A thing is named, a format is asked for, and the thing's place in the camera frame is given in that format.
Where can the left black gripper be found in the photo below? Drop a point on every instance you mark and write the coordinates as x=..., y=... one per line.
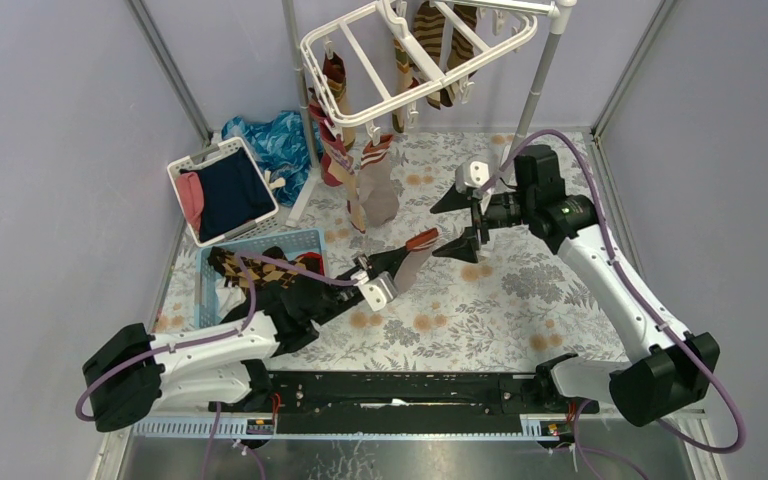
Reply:
x=363, y=277

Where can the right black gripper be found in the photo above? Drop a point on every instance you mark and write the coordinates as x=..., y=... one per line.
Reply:
x=466, y=247

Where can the red striped sock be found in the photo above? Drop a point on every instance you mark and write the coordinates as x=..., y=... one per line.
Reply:
x=337, y=164
x=354, y=206

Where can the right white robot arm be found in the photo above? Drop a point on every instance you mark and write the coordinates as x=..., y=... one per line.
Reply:
x=663, y=370

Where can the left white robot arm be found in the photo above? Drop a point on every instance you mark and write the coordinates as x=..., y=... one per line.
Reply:
x=136, y=372

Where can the pile of socks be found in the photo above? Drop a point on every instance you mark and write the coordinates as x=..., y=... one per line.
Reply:
x=232, y=285

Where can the blue laundry basket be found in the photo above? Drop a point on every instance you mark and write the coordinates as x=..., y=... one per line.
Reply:
x=210, y=305

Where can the white laundry basket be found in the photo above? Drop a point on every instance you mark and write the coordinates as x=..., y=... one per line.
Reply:
x=207, y=157

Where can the blue patterned cloth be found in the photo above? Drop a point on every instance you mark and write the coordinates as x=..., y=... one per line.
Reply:
x=281, y=147

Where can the dark navy cloth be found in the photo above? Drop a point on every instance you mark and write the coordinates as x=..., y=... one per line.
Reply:
x=234, y=194

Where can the brown patterned hanging sock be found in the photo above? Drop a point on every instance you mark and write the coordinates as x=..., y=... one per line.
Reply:
x=461, y=49

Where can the pink cloth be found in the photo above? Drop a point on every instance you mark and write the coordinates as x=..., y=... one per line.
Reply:
x=191, y=197

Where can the silver drying rack stand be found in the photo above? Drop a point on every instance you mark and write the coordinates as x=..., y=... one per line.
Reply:
x=555, y=30

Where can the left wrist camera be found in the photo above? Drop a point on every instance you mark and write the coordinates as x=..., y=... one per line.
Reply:
x=377, y=292

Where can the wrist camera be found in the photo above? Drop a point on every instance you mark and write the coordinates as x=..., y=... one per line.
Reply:
x=471, y=176
x=377, y=292

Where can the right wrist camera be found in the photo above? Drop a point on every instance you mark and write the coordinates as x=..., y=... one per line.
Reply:
x=471, y=176

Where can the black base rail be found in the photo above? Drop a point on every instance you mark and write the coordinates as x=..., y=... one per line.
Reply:
x=408, y=403

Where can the white sock hanger frame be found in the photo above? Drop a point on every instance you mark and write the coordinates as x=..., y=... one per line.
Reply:
x=526, y=16

